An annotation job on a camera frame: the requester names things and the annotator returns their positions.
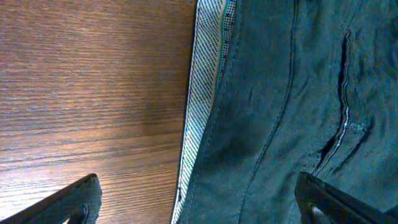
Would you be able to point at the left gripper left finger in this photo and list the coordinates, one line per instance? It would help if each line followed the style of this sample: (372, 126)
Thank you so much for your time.
(79, 202)

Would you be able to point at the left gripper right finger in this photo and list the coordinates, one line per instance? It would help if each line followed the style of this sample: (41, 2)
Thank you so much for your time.
(320, 202)

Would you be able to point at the black shorts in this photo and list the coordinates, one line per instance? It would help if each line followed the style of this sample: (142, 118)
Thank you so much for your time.
(282, 87)

